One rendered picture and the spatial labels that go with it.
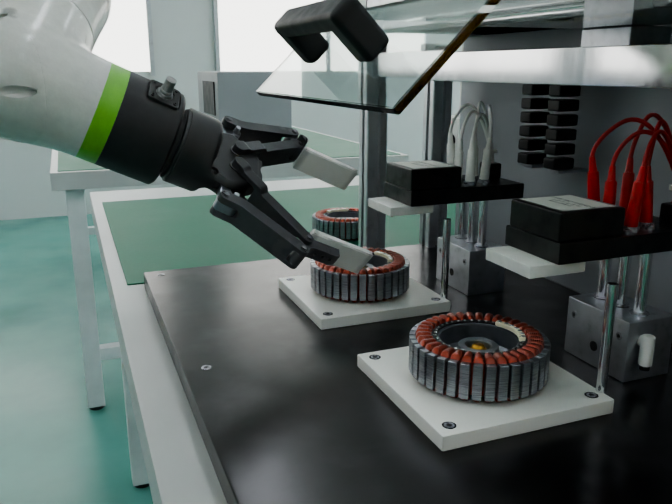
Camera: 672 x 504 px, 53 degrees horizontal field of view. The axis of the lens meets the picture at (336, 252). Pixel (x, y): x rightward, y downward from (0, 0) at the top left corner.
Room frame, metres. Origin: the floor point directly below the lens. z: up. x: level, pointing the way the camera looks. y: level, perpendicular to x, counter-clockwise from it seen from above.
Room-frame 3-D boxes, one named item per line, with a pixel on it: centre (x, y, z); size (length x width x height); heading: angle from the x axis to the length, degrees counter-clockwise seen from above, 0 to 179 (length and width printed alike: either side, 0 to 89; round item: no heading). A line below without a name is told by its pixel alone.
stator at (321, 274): (0.74, -0.03, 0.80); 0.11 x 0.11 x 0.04
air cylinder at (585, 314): (0.57, -0.25, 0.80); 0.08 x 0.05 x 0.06; 21
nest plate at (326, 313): (0.74, -0.03, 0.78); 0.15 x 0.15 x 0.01; 21
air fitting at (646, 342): (0.52, -0.26, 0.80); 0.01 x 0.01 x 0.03; 21
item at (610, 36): (0.63, -0.26, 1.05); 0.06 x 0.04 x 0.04; 21
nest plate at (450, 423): (0.51, -0.12, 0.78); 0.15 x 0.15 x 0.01; 21
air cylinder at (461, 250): (0.79, -0.16, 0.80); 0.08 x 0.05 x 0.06; 21
